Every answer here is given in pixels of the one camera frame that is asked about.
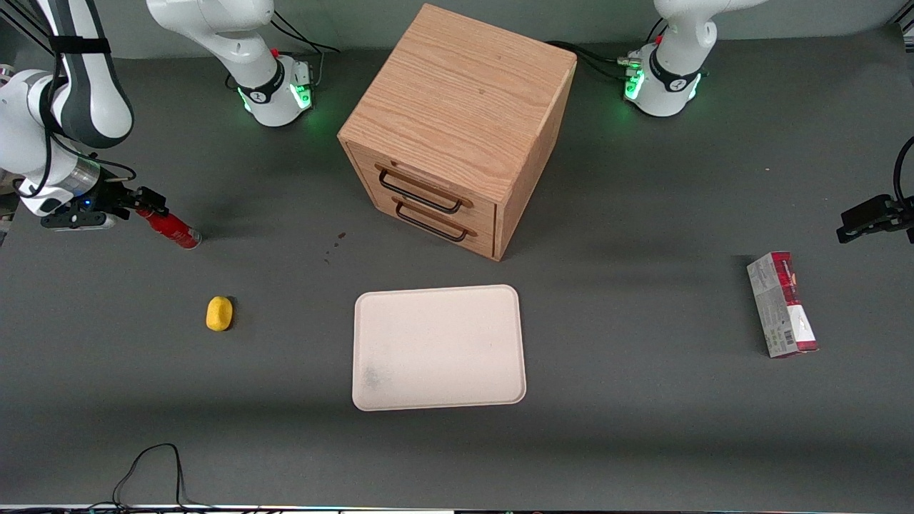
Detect thin black looped cable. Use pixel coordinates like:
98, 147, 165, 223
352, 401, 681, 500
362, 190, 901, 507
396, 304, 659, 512
86, 443, 215, 512

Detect red coke bottle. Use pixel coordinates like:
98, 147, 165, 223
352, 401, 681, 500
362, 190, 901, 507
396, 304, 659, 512
136, 207, 203, 250

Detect beige rectangular tray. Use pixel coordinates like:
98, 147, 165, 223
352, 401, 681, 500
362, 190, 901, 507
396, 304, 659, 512
352, 284, 527, 412

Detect black left base cables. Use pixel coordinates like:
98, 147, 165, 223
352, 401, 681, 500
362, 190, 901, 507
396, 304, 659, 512
546, 41, 641, 81

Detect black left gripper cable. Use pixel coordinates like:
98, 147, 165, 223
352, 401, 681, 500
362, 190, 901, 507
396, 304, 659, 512
893, 136, 914, 209

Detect red and grey carton box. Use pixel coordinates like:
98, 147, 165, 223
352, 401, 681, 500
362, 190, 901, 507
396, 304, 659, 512
746, 251, 819, 358

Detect dark grey table mat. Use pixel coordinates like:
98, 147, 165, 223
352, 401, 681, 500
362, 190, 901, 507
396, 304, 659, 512
0, 29, 914, 509

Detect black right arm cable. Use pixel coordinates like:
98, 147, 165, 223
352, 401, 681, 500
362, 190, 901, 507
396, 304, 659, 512
14, 36, 138, 202

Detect black base cables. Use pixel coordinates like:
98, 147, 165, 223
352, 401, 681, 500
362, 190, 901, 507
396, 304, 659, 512
270, 11, 341, 90
546, 41, 641, 81

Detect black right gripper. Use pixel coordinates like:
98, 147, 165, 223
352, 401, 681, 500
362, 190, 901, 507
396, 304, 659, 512
73, 178, 171, 217

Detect black right base cables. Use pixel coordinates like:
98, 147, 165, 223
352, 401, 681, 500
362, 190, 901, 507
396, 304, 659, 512
270, 11, 341, 90

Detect long black drawer handle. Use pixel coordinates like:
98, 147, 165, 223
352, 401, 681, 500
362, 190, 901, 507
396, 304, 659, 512
376, 166, 473, 214

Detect black frame rail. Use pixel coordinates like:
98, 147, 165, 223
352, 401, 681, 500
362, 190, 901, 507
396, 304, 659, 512
0, 0, 56, 56

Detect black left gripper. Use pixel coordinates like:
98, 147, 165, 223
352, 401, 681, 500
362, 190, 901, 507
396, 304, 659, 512
836, 194, 914, 245

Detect yellow lemon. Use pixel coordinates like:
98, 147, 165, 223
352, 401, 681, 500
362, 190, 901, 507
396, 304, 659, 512
206, 296, 234, 332

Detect wooden drawer cabinet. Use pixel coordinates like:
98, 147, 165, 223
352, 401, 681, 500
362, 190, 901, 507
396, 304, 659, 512
338, 3, 578, 262

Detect short black drawer handle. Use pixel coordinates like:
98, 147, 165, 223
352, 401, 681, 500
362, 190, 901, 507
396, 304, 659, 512
393, 198, 478, 242

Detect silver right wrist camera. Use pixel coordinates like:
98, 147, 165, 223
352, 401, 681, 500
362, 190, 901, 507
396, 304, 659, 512
41, 208, 119, 231

